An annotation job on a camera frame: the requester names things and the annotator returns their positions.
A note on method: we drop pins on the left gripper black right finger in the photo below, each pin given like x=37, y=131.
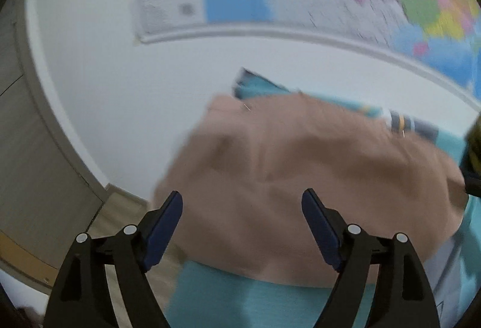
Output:
x=402, y=296

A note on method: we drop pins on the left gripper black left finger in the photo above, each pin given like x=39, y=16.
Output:
x=80, y=296

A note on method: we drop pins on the grey wooden door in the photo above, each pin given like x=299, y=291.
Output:
x=45, y=203

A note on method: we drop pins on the teal patterned bed sheet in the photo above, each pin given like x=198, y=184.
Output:
x=211, y=294

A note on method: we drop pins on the black garment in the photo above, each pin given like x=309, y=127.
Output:
x=472, y=183

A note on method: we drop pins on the mustard yellow garment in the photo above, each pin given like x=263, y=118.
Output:
x=471, y=157

